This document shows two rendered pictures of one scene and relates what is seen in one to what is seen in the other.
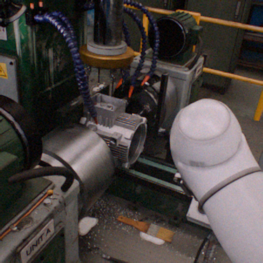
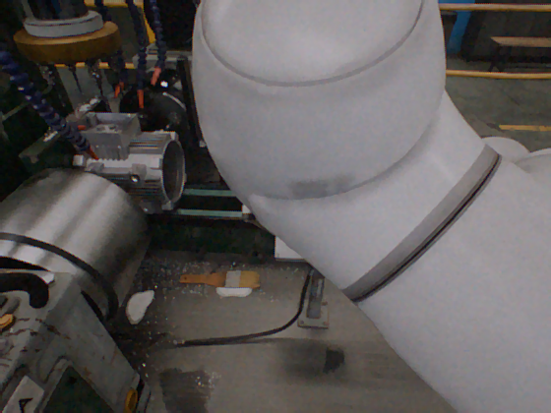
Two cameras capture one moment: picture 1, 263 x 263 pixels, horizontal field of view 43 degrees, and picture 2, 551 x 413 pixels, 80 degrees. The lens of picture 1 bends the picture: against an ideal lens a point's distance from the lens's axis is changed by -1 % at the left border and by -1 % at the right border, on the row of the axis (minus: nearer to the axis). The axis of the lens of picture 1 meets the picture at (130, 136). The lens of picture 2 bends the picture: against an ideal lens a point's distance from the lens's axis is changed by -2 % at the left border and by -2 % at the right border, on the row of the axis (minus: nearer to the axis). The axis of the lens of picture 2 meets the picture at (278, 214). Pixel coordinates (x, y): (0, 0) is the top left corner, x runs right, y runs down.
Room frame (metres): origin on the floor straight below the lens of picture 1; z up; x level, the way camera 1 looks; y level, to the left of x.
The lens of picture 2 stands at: (0.29, -0.05, 1.48)
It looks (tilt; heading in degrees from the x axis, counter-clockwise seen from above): 41 degrees down; 341
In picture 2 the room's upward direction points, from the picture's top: straight up
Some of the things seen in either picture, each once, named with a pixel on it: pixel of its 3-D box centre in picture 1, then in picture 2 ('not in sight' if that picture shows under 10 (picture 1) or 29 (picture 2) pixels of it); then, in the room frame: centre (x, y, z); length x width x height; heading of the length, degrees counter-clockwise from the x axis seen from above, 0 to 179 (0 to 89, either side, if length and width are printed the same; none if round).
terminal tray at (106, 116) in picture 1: (104, 110); (107, 136); (1.08, 0.10, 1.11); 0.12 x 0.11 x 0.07; 67
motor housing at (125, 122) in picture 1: (113, 135); (135, 170); (1.07, 0.06, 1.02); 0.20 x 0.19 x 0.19; 67
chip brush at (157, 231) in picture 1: (145, 227); (220, 279); (0.83, -0.08, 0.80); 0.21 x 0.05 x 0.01; 70
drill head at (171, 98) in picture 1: (148, 98); (172, 106); (1.37, -0.06, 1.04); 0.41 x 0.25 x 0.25; 157
